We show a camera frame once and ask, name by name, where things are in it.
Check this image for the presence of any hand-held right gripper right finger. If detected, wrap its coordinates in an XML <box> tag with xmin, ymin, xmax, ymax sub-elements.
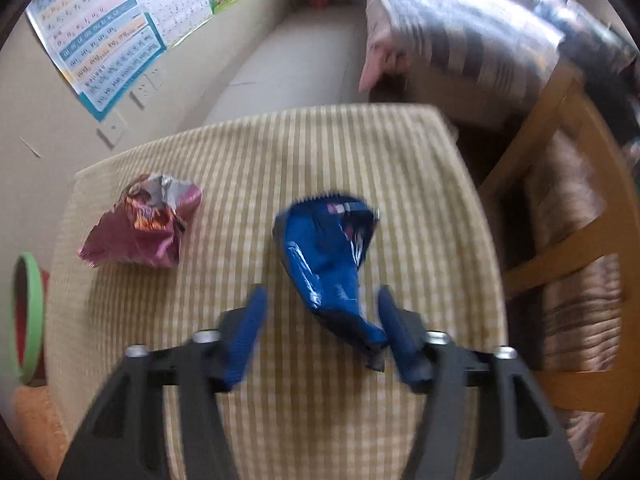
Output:
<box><xmin>376</xmin><ymin>284</ymin><xmax>584</xmax><ymax>480</ymax></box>

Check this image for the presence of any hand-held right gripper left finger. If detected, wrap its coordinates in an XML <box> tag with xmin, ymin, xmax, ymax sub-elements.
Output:
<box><xmin>57</xmin><ymin>284</ymin><xmax>269</xmax><ymax>480</ymax></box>

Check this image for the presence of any blue snack bag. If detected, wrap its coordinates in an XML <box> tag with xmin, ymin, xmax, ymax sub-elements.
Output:
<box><xmin>272</xmin><ymin>191</ymin><xmax>389</xmax><ymax>372</ymax></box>

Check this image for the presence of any red plastic bin liner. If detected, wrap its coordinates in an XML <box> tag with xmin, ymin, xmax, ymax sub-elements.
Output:
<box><xmin>15</xmin><ymin>269</ymin><xmax>52</xmax><ymax>361</ymax></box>

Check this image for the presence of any green plastic trash bin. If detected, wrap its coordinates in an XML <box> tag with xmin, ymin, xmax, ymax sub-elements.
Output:
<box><xmin>10</xmin><ymin>252</ymin><xmax>52</xmax><ymax>387</ymax></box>

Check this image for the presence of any purple snack bag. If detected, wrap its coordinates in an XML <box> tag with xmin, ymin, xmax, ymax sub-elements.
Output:
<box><xmin>79</xmin><ymin>172</ymin><xmax>204</xmax><ymax>269</ymax></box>

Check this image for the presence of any checkered beige tablecloth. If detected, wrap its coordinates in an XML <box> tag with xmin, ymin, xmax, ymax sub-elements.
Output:
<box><xmin>44</xmin><ymin>102</ymin><xmax>509</xmax><ymax>480</ymax></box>

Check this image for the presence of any wooden chair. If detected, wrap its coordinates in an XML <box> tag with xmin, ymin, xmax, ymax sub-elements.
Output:
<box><xmin>476</xmin><ymin>64</ymin><xmax>640</xmax><ymax>480</ymax></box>

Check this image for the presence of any brown striped chair cushion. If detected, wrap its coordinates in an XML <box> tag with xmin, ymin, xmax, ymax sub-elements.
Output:
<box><xmin>524</xmin><ymin>131</ymin><xmax>625</xmax><ymax>462</ymax></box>

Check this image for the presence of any tan plush cloth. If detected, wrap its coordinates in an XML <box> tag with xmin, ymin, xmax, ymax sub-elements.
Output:
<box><xmin>11</xmin><ymin>386</ymin><xmax>69</xmax><ymax>467</ymax></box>

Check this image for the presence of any bed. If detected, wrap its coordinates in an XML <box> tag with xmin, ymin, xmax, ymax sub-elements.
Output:
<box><xmin>359</xmin><ymin>0</ymin><xmax>568</xmax><ymax>128</ymax></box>

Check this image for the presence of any blue patchwork blanket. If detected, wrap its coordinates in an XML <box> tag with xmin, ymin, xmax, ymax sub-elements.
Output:
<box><xmin>367</xmin><ymin>0</ymin><xmax>566</xmax><ymax>96</ymax></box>

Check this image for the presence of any blue patterned pillow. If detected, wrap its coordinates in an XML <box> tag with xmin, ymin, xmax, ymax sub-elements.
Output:
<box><xmin>531</xmin><ymin>0</ymin><xmax>628</xmax><ymax>63</ymax></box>

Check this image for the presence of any blue bordered wall poster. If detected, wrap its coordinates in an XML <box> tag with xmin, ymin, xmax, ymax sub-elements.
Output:
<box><xmin>24</xmin><ymin>0</ymin><xmax>169</xmax><ymax>122</ymax></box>

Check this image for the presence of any white chart wall poster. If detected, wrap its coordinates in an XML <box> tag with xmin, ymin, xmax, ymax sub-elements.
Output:
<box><xmin>125</xmin><ymin>0</ymin><xmax>214</xmax><ymax>49</ymax></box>

